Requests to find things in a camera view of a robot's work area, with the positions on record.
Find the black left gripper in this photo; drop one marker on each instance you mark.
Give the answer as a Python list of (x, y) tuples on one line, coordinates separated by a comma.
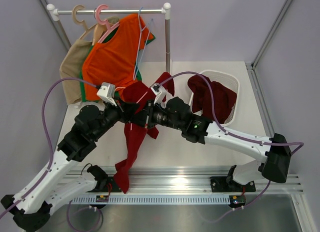
[(126, 111)]

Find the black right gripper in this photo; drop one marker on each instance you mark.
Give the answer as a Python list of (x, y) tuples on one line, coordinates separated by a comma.
[(147, 116)]

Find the pink plastic hanger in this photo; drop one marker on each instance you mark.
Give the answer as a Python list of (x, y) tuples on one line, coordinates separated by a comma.
[(136, 93), (105, 20)]

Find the dark red t shirt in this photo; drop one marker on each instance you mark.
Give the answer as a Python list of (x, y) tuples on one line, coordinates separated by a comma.
[(133, 143)]

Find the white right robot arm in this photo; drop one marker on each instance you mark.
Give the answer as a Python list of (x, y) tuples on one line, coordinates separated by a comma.
[(271, 156)]

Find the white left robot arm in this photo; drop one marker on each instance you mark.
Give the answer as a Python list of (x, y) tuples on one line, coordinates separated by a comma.
[(33, 206)]

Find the orange t shirt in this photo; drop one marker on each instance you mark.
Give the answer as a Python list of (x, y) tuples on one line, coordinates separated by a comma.
[(114, 62)]

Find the beige t shirt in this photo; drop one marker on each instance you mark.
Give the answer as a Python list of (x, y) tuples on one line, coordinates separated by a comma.
[(72, 64)]

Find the dark red shirt in basket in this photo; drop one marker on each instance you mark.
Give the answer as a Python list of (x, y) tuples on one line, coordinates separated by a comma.
[(216, 97)]

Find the beige wooden hanger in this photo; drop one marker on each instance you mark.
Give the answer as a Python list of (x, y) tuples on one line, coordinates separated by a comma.
[(80, 17)]

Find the white metal clothes rack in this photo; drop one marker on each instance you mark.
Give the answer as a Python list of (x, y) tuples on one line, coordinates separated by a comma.
[(165, 10)]

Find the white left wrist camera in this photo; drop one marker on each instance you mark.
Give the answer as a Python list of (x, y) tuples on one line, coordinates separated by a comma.
[(106, 93)]

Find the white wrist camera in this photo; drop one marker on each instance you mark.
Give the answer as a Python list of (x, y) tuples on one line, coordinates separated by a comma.
[(159, 92), (106, 93)]

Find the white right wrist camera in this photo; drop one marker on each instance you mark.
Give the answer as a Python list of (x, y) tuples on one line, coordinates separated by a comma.
[(159, 92)]

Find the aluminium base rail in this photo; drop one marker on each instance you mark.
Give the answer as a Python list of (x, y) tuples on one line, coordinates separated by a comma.
[(186, 180)]

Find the white slotted cable duct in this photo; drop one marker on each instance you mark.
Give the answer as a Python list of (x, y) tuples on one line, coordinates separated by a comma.
[(153, 200)]

